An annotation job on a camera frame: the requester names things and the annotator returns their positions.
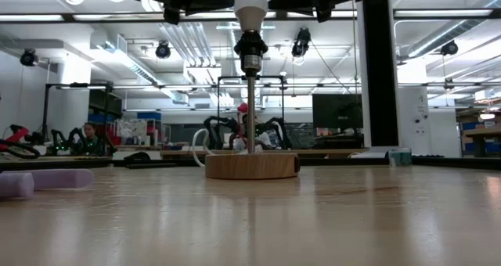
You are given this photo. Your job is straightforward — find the black and white tower post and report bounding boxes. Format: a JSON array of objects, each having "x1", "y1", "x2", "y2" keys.
[{"x1": 348, "y1": 0, "x2": 402, "y2": 160}]

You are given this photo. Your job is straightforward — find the black aluminium table frame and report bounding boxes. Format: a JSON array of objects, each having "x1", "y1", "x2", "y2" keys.
[{"x1": 0, "y1": 155, "x2": 501, "y2": 174}]

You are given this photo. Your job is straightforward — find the wooden shelf unit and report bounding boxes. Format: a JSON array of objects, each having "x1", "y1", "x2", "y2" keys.
[{"x1": 456, "y1": 109, "x2": 501, "y2": 158}]

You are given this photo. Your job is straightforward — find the black monitor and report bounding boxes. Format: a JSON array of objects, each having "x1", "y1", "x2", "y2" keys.
[{"x1": 312, "y1": 93, "x2": 364, "y2": 131}]

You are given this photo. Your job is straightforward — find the person at background station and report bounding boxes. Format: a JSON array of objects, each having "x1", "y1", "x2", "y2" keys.
[{"x1": 230, "y1": 113, "x2": 276, "y2": 150}]

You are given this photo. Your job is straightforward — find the white lightbulb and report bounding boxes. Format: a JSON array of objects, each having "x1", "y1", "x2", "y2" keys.
[{"x1": 233, "y1": 0, "x2": 269, "y2": 33}]

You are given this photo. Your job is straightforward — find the white lamp cord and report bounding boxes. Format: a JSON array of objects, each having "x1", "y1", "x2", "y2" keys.
[{"x1": 191, "y1": 128, "x2": 215, "y2": 168}]

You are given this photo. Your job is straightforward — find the purple handled pliers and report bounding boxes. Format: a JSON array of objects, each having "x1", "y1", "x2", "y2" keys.
[{"x1": 0, "y1": 168, "x2": 96, "y2": 200}]

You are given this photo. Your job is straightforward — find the black crossbar with light strips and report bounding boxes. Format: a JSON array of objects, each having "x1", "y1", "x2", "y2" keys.
[{"x1": 0, "y1": 8, "x2": 501, "y2": 23}]

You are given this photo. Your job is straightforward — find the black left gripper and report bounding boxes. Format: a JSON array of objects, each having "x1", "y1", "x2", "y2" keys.
[{"x1": 136, "y1": 0, "x2": 236, "y2": 24}]

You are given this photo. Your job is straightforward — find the wooden base table lamp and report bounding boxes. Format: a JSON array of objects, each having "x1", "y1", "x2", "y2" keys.
[{"x1": 204, "y1": 29, "x2": 301, "y2": 180}]

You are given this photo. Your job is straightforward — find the tan desk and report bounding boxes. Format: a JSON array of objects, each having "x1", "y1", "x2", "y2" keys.
[{"x1": 113, "y1": 147, "x2": 388, "y2": 160}]

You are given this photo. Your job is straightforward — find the seated person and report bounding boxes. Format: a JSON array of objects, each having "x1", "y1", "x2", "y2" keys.
[{"x1": 80, "y1": 121, "x2": 99, "y2": 156}]

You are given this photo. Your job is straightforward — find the black background station frame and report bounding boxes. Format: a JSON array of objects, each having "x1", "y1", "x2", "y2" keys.
[
  {"x1": 217, "y1": 75, "x2": 286, "y2": 149},
  {"x1": 42, "y1": 81, "x2": 115, "y2": 154}
]

